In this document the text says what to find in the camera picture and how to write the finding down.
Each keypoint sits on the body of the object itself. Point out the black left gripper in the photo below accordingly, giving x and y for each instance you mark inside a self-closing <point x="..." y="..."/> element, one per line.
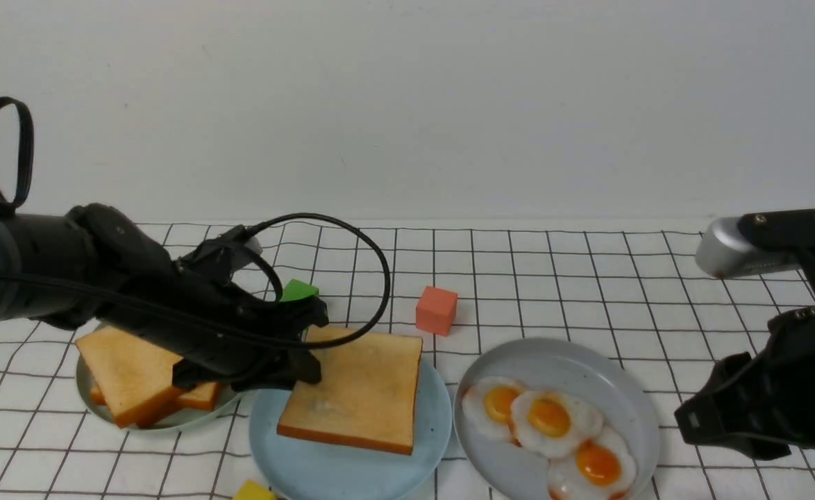
<point x="222" y="333"/>

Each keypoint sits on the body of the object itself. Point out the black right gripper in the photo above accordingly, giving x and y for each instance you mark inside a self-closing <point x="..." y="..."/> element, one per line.
<point x="765" y="401"/>

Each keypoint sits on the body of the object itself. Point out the toast slice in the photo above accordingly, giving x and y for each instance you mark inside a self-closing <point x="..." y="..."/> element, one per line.
<point x="152" y="418"/>
<point x="366" y="397"/>
<point x="133" y="375"/>
<point x="203" y="397"/>

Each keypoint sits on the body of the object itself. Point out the fried egg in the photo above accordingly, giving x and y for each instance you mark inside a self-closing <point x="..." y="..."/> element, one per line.
<point x="553" y="424"/>
<point x="602" y="468"/>
<point x="487" y="404"/>

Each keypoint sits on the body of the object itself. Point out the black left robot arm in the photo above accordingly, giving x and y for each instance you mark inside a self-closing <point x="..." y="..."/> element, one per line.
<point x="95" y="263"/>

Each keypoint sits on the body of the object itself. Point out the green cube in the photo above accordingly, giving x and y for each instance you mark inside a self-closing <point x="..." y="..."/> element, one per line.
<point x="296" y="290"/>

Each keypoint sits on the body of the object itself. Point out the light blue plate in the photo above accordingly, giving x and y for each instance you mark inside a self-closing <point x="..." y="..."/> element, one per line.
<point x="298" y="469"/>

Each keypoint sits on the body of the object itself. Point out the pale green plate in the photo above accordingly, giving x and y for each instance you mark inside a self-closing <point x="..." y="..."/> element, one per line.
<point x="181" y="420"/>

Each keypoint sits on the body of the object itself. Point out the orange-red cube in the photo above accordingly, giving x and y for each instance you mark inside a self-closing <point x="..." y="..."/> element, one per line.
<point x="436" y="311"/>

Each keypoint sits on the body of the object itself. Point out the yellow cube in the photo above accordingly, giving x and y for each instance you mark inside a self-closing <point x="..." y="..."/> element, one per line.
<point x="251" y="490"/>

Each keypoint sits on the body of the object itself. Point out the grey plate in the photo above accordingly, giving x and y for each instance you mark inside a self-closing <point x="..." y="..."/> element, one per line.
<point x="560" y="365"/>

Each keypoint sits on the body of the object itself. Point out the white checkered tablecloth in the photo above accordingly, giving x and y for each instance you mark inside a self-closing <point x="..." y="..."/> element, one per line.
<point x="633" y="296"/>

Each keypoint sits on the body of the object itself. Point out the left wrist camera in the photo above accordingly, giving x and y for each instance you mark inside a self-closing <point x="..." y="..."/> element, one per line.
<point x="220" y="257"/>

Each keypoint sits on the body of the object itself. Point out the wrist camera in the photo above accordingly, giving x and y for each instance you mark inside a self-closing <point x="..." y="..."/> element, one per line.
<point x="220" y="257"/>
<point x="724" y="253"/>

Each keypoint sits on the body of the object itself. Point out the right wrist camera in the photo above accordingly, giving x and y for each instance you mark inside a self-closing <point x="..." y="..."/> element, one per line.
<point x="724" y="253"/>

